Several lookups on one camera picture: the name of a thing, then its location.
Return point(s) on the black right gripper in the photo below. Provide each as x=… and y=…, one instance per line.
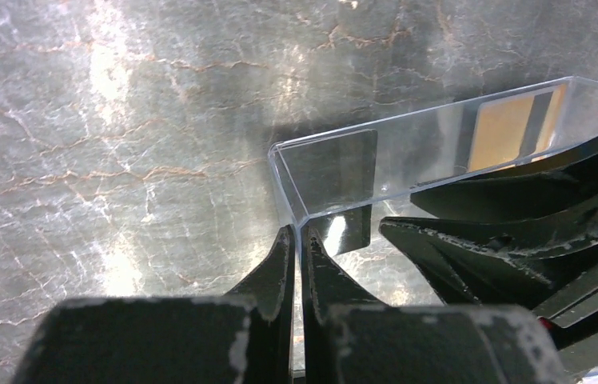
x=547, y=264

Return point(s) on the clear acrylic card stand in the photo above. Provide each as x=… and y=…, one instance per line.
x=370, y=162

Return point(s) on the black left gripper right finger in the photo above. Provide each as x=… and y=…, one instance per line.
x=353, y=337

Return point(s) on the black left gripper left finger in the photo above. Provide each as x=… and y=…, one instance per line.
x=241, y=336

